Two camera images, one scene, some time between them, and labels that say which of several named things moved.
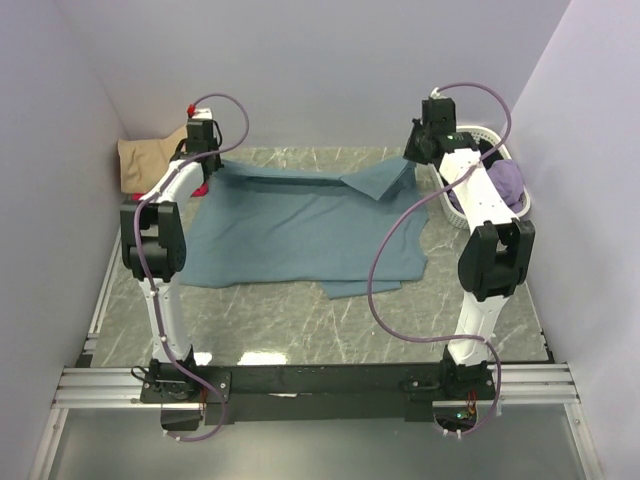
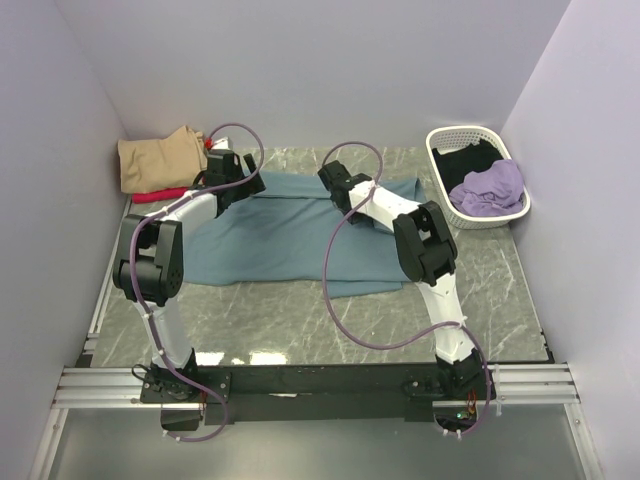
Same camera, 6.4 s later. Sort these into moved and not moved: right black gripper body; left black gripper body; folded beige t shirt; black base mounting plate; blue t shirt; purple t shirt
Moved: right black gripper body; left black gripper body
Not moved: folded beige t shirt; blue t shirt; black base mounting plate; purple t shirt
